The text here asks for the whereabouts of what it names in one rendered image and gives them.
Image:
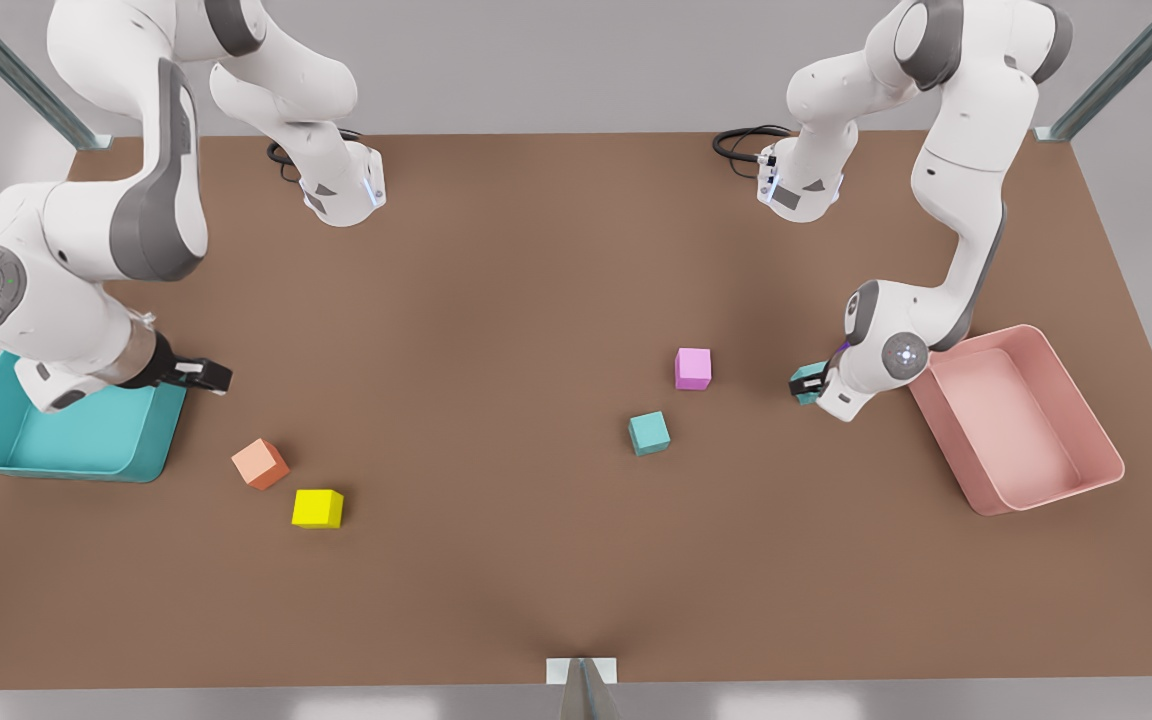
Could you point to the teal blue cube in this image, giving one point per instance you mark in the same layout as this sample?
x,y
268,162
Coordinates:
x,y
811,380
649,433

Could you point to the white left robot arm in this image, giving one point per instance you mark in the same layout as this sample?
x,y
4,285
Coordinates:
x,y
946,150

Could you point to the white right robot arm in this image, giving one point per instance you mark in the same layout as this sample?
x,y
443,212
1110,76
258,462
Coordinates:
x,y
86,240

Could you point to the pink purple cube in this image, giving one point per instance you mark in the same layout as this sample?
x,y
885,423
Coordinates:
x,y
693,368

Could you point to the orange cube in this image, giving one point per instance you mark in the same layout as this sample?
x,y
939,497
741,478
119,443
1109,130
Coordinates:
x,y
260,463

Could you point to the teal plastic tray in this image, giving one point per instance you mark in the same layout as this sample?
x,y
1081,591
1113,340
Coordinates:
x,y
76,440

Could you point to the yellow cube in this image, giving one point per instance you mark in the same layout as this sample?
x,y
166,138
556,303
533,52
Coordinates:
x,y
317,508

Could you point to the pink plastic tray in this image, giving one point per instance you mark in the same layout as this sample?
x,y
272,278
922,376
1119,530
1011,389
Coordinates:
x,y
1016,420

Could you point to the silver frame post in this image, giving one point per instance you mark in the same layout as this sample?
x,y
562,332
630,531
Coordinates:
x,y
584,690
21,75
1121,70

